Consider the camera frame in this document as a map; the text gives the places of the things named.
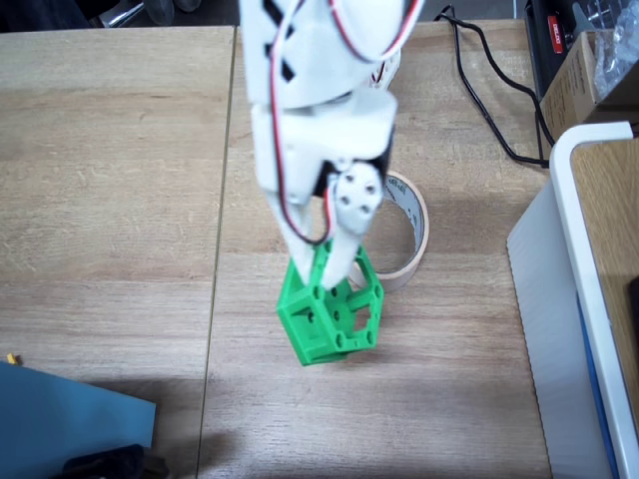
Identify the blue sheet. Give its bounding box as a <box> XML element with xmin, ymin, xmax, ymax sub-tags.
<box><xmin>0</xmin><ymin>359</ymin><xmax>157</xmax><ymax>479</ymax></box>

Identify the black power cable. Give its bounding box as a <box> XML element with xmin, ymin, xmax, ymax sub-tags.
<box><xmin>433</xmin><ymin>4</ymin><xmax>550</xmax><ymax>169</ymax></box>

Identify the beige masking tape roll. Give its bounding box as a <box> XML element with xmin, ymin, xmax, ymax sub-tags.
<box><xmin>348</xmin><ymin>169</ymin><xmax>430</xmax><ymax>293</ymax></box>

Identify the black object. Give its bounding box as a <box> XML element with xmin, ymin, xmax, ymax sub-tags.
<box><xmin>62</xmin><ymin>443</ymin><xmax>170</xmax><ymax>479</ymax></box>

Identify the green hexagonal printed component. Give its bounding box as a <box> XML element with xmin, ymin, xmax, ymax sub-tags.
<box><xmin>277</xmin><ymin>238</ymin><xmax>385</xmax><ymax>368</ymax></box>

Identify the black electronic device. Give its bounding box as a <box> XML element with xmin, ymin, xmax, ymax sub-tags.
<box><xmin>523</xmin><ymin>0</ymin><xmax>598</xmax><ymax>101</ymax></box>

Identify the red white black servo cable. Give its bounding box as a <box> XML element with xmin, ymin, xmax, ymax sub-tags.
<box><xmin>268</xmin><ymin>0</ymin><xmax>425</xmax><ymax>246</ymax></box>

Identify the brown cardboard box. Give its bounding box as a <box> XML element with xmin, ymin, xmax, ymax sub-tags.
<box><xmin>538</xmin><ymin>30</ymin><xmax>639</xmax><ymax>146</ymax></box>

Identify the clear plastic bag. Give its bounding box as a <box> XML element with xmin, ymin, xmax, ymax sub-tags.
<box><xmin>591</xmin><ymin>0</ymin><xmax>639</xmax><ymax>101</ymax></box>

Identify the white ribbed bin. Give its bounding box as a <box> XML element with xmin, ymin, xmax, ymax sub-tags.
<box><xmin>506</xmin><ymin>122</ymin><xmax>639</xmax><ymax>479</ymax></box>

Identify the chrome metal leg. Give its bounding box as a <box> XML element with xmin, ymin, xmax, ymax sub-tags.
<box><xmin>97</xmin><ymin>0</ymin><xmax>176</xmax><ymax>29</ymax></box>

